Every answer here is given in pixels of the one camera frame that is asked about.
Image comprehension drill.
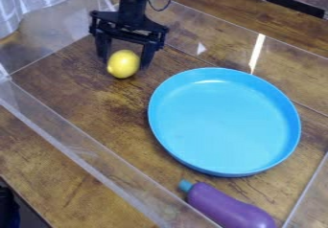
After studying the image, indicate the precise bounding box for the purple toy eggplant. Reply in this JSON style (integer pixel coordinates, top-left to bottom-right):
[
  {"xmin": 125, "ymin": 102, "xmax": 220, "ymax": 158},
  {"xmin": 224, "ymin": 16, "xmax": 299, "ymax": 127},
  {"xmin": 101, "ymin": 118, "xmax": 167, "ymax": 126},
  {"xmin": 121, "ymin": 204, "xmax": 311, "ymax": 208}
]
[{"xmin": 179, "ymin": 180, "xmax": 279, "ymax": 228}]

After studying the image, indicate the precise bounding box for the yellow lemon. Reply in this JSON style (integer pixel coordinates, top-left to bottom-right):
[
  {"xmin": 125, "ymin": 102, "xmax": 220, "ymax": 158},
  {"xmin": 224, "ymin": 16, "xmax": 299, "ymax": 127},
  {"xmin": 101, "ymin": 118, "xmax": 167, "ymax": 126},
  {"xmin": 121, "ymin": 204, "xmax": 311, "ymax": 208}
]
[{"xmin": 106, "ymin": 50, "xmax": 140, "ymax": 79}]

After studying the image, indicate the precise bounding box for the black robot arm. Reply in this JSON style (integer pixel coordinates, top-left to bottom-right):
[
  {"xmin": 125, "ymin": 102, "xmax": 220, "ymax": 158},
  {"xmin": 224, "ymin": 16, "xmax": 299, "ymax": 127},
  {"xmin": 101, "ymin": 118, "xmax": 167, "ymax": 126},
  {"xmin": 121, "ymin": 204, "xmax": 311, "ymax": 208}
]
[{"xmin": 90, "ymin": 0, "xmax": 169, "ymax": 68}]

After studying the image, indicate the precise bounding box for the blue round tray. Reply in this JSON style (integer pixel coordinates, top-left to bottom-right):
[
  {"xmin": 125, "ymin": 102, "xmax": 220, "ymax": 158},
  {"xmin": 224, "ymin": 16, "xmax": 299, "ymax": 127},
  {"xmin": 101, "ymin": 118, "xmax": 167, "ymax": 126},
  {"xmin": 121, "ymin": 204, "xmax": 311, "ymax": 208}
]
[{"xmin": 148, "ymin": 68, "xmax": 302, "ymax": 177}]

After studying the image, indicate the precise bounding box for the clear acrylic enclosure wall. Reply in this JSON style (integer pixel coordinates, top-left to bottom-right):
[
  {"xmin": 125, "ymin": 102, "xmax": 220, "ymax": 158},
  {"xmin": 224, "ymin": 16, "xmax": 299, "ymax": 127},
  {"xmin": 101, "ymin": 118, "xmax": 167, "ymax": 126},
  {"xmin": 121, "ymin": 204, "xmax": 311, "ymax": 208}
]
[{"xmin": 0, "ymin": 0, "xmax": 328, "ymax": 228}]

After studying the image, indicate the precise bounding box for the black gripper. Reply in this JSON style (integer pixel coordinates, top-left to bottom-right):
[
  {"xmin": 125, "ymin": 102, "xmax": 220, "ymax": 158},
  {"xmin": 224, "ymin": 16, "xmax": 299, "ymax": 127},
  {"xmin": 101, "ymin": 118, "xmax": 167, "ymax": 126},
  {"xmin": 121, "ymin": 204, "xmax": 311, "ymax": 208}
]
[{"xmin": 90, "ymin": 11, "xmax": 169, "ymax": 69}]

